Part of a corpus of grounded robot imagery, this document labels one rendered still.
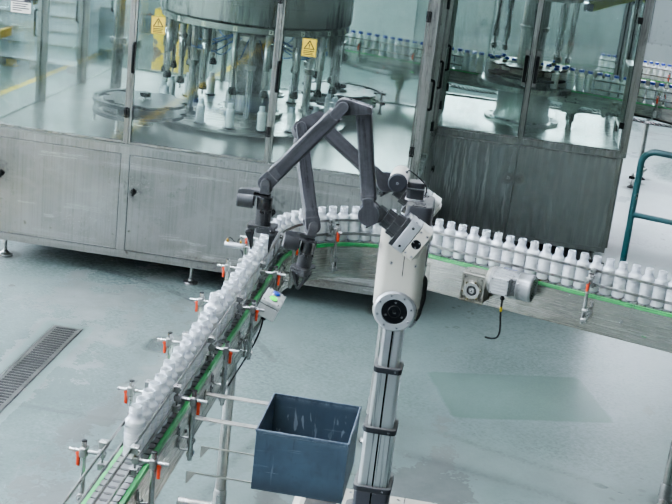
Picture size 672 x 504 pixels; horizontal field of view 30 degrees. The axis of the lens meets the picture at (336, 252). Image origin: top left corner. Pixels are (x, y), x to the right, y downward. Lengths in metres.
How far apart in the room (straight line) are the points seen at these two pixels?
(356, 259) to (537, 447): 1.38
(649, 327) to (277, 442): 2.21
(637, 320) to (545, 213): 4.02
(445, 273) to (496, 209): 3.73
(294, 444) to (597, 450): 2.82
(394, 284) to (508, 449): 2.08
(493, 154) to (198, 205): 2.63
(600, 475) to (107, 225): 3.61
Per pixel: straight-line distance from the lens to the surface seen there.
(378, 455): 4.93
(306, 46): 7.72
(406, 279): 4.60
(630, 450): 6.78
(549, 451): 6.58
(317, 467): 4.19
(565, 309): 5.88
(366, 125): 4.36
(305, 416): 4.45
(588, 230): 9.79
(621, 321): 5.82
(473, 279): 5.87
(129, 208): 8.17
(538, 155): 9.64
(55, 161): 8.26
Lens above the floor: 2.75
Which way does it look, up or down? 17 degrees down
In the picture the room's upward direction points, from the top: 6 degrees clockwise
